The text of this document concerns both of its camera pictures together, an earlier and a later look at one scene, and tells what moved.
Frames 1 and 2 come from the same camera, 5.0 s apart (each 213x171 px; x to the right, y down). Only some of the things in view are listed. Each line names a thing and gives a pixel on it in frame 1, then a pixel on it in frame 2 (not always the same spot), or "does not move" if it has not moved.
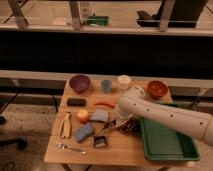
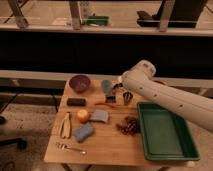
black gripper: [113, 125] -> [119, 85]
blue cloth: [83, 132] does not move
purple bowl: [80, 83] does not move
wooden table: [84, 130] does not move
